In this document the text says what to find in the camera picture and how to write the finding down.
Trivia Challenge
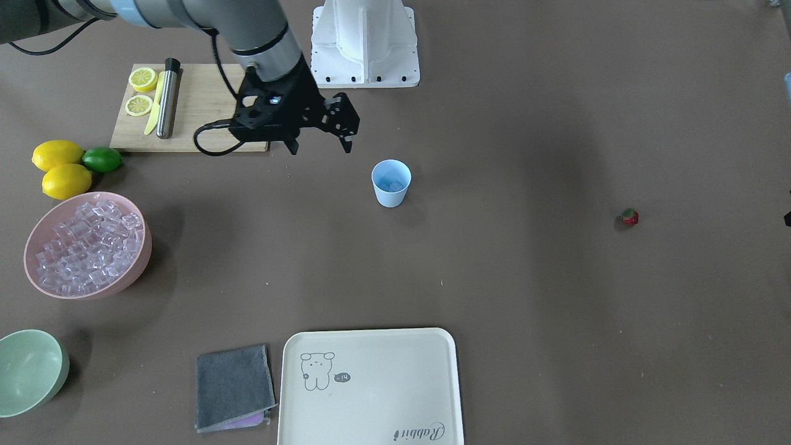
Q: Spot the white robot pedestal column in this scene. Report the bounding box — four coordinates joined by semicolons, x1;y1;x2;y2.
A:
324;1;413;62

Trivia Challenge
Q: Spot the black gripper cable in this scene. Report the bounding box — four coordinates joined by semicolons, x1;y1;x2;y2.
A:
193;28;248;157

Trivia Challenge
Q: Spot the green lime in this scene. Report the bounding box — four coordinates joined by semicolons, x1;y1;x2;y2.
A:
82;147;122;174

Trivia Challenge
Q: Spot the lower lemon half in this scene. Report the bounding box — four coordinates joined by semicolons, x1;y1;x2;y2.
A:
124;94;154;117

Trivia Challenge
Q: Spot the cream rabbit tray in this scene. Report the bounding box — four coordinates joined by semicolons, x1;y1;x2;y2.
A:
277;328;465;444

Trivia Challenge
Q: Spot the green bowl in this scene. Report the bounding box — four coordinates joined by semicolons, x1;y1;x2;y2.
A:
1;329;70;418

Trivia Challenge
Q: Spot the blue cup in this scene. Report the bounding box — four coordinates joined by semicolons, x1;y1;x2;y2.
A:
371;159;412;208

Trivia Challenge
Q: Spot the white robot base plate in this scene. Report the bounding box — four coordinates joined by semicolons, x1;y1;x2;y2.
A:
309;2;421;88

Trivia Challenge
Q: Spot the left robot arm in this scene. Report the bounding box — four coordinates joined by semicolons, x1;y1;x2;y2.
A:
784;72;791;227

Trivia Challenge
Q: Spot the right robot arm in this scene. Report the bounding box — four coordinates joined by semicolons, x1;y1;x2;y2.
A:
1;1;360;154

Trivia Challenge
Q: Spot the upper yellow lemon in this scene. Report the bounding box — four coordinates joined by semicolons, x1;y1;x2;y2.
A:
31;139;85;172

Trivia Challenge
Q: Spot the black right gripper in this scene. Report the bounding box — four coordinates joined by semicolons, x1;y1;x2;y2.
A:
229;55;360;155

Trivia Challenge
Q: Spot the grey folded cloth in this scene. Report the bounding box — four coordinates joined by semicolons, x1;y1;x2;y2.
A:
194;344;277;434

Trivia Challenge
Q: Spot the upper lemon half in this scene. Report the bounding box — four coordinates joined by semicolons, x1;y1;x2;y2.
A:
128;67;159;93

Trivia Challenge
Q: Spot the yellow lemon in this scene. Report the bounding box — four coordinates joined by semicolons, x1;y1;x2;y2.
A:
31;139;85;172
41;163;93;200

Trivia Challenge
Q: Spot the lemon half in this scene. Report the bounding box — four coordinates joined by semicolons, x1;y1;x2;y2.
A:
124;94;154;117
128;67;159;93

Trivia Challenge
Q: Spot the wooden cutting board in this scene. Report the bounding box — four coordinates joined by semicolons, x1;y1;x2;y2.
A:
109;63;245;155

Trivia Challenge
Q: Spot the yellow plastic knife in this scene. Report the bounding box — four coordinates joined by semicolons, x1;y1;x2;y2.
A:
143;72;166;135

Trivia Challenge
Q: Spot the red strawberry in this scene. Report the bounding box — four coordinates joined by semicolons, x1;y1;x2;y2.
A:
620;208;640;226

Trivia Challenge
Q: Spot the pink bowl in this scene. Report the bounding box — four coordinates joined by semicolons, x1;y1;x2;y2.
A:
23;192;153;301

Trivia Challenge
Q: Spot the lower yellow lemon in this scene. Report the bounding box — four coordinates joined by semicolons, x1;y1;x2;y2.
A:
41;163;93;200

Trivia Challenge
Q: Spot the clear ice cube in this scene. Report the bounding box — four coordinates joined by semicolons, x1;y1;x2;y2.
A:
379;178;405;193

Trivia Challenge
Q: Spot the pile of clear ice cubes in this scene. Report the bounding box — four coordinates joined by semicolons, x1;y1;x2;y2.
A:
34;198;144;295

